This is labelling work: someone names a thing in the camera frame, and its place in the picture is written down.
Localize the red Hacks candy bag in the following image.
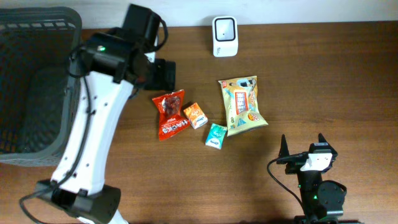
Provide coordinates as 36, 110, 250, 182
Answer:
152, 90, 190, 141

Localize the teal tissue pack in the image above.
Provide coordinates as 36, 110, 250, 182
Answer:
205, 123, 227, 149

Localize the yellow snack bag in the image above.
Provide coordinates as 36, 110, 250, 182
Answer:
218, 76, 268, 137

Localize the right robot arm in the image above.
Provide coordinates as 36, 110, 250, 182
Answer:
276, 134, 347, 223

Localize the orange tissue pack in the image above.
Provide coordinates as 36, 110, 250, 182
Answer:
183, 103, 208, 129

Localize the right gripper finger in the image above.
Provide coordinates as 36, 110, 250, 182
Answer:
278, 134, 290, 158
318, 133, 327, 144

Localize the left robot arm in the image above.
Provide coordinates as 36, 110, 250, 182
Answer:
35, 4, 175, 223

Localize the white barcode scanner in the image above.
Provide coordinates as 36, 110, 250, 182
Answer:
212, 16, 239, 57

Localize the grey plastic mesh basket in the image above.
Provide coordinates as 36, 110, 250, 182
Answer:
1, 7, 81, 167

